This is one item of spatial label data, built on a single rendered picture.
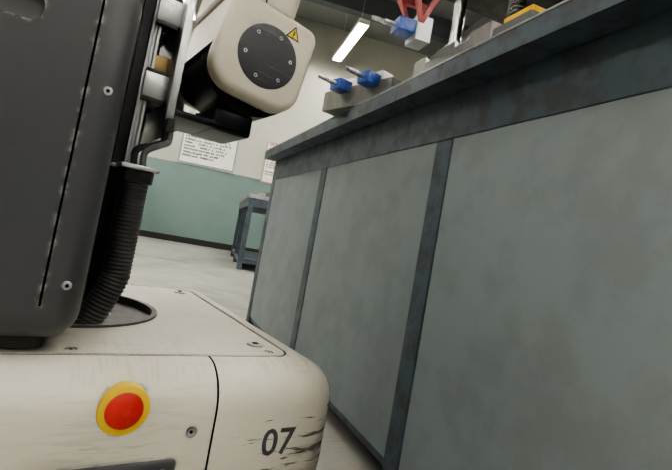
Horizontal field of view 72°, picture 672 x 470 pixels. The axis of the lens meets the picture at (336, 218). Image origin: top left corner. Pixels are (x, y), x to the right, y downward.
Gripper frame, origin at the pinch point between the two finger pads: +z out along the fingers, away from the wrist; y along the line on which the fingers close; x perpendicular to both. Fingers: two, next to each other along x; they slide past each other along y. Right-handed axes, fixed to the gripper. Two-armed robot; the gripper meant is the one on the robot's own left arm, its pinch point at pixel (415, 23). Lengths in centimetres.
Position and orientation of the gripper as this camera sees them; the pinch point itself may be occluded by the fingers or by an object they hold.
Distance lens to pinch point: 110.5
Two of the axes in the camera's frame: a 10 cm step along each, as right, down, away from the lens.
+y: -3.2, -0.1, 9.5
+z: -1.7, 9.9, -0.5
